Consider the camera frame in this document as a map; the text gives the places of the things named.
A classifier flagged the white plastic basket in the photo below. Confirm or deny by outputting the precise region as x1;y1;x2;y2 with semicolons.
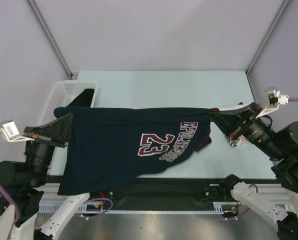
38;80;98;125

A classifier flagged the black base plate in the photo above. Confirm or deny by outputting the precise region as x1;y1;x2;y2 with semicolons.
91;174;242;212

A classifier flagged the navy tank top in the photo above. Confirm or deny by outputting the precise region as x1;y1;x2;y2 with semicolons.
53;106;214;196

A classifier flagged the cable duct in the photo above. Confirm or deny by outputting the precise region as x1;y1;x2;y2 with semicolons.
38;203;105;214
213;201;242;214

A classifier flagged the left cable duct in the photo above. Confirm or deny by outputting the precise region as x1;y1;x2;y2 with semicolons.
38;203;105;214

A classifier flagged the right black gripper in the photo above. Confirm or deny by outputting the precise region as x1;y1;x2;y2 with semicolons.
206;100;285;160

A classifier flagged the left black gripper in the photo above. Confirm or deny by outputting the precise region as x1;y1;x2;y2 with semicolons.
23;111;74;184

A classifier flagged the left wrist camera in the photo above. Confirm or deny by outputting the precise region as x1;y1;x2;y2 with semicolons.
0;120;32;143

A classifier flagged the left aluminium frame post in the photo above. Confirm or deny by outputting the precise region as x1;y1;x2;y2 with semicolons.
25;0;73;80

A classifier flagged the right aluminium frame post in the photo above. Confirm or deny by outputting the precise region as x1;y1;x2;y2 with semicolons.
245;0;293;77

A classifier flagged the aluminium frame post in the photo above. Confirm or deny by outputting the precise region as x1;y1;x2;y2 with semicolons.
245;0;293;77
25;0;73;80

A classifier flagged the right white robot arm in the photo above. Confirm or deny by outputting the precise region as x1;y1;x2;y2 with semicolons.
207;102;298;240

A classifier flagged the right cable duct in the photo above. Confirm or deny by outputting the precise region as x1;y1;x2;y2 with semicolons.
213;201;242;214

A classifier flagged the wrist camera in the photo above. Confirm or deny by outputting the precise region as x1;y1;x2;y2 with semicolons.
256;86;289;118
0;120;32;143

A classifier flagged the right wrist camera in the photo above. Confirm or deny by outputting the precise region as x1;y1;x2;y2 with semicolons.
256;86;289;118

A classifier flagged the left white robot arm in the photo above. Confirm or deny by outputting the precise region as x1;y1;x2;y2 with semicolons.
0;113;100;240

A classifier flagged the black garment in basket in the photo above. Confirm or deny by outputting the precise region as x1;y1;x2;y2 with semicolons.
67;88;95;107

